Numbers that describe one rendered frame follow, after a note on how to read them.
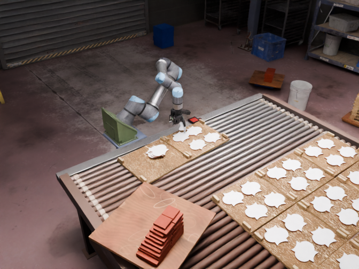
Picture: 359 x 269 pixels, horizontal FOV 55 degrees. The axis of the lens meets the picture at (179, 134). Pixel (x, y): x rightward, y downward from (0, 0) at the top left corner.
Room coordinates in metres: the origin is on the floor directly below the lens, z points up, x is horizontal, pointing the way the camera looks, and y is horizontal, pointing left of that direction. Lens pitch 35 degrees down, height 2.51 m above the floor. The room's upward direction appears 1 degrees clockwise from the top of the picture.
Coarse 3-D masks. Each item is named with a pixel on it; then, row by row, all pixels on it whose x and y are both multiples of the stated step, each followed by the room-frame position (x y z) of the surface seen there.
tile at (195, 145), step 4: (196, 140) 2.19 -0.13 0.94; (200, 140) 2.19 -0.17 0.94; (188, 144) 2.14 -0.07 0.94; (192, 144) 2.14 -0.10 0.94; (196, 144) 2.14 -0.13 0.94; (200, 144) 2.14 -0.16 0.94; (204, 144) 2.14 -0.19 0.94; (192, 148) 2.08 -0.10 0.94; (196, 148) 2.08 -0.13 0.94; (200, 148) 2.08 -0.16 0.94
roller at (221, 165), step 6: (294, 126) 2.44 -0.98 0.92; (300, 126) 2.45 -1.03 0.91; (282, 132) 2.35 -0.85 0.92; (288, 132) 2.36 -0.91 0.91; (270, 138) 2.27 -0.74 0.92; (276, 138) 2.27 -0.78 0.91; (264, 144) 2.19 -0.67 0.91; (252, 150) 2.11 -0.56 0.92; (234, 156) 2.02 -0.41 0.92; (240, 156) 2.03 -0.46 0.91; (222, 162) 1.95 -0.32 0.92; (228, 162) 1.95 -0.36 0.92; (210, 168) 1.89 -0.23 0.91; (216, 168) 1.89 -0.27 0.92; (222, 168) 1.91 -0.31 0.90; (204, 174) 1.82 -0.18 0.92; (210, 174) 1.84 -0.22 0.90; (186, 180) 1.75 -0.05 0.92; (192, 180) 1.75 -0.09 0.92; (198, 180) 1.77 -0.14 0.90; (180, 186) 1.69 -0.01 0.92; (186, 186) 1.71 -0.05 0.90; (174, 192) 1.65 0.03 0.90
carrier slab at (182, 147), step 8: (208, 128) 2.37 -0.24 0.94; (168, 136) 2.25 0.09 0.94; (192, 136) 2.26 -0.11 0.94; (200, 136) 2.26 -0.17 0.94; (176, 144) 2.14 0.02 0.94; (184, 144) 2.15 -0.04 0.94; (208, 144) 2.15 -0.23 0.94; (216, 144) 2.15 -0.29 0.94; (184, 152) 2.04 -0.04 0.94; (192, 152) 2.05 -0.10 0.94; (200, 152) 2.05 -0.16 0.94
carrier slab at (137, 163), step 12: (156, 144) 2.14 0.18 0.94; (168, 144) 2.14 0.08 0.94; (132, 156) 1.98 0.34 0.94; (144, 156) 1.99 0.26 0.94; (168, 156) 1.99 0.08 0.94; (180, 156) 1.99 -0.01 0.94; (132, 168) 1.85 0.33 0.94; (144, 168) 1.85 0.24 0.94; (156, 168) 1.85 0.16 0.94; (168, 168) 1.86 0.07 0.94
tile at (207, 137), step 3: (207, 135) 2.26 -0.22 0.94; (210, 135) 2.26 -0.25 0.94; (213, 135) 2.26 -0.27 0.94; (216, 135) 2.26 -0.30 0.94; (219, 135) 2.26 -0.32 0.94; (207, 138) 2.22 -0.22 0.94; (210, 138) 2.22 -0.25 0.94; (213, 138) 2.22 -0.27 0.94; (216, 138) 2.22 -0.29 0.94; (219, 138) 2.22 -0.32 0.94; (207, 141) 2.17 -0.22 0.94; (210, 141) 2.17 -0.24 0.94; (213, 141) 2.18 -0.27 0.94
